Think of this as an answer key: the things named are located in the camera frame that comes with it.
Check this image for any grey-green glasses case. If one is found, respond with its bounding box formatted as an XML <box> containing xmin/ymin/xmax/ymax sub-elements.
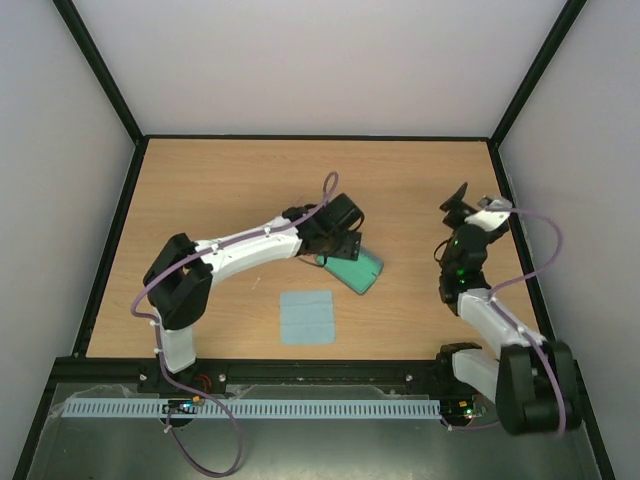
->
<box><xmin>314</xmin><ymin>247</ymin><xmax>384</xmax><ymax>296</ymax></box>

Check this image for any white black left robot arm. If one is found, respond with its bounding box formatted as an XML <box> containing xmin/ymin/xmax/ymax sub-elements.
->
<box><xmin>134</xmin><ymin>193</ymin><xmax>365</xmax><ymax>374</ymax></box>

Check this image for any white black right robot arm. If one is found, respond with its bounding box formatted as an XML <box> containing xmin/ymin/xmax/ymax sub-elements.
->
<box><xmin>436</xmin><ymin>184</ymin><xmax>583</xmax><ymax>436</ymax></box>

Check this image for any light blue cleaning cloth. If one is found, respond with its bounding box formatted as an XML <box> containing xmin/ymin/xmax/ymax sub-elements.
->
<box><xmin>280</xmin><ymin>290</ymin><xmax>336</xmax><ymax>346</ymax></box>

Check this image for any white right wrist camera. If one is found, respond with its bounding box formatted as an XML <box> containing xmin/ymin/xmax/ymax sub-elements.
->
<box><xmin>464</xmin><ymin>196</ymin><xmax>513</xmax><ymax>232</ymax></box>

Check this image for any light blue slotted cable duct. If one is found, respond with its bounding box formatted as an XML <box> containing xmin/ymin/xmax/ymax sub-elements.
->
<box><xmin>61</xmin><ymin>398</ymin><xmax>441</xmax><ymax>420</ymax></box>

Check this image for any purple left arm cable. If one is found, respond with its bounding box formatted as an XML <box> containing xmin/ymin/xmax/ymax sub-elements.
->
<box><xmin>130</xmin><ymin>171</ymin><xmax>340</xmax><ymax>475</ymax></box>

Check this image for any black frame corner post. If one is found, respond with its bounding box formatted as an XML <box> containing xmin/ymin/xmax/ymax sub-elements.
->
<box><xmin>490</xmin><ymin>0</ymin><xmax>587</xmax><ymax>146</ymax></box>

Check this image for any black front mounting rail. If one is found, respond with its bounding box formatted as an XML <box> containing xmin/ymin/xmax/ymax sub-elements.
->
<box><xmin>47</xmin><ymin>356</ymin><xmax>476</xmax><ymax>399</ymax></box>

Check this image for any black left rear frame post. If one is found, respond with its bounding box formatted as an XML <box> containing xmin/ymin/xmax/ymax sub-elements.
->
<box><xmin>53</xmin><ymin>0</ymin><xmax>144</xmax><ymax>144</ymax></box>

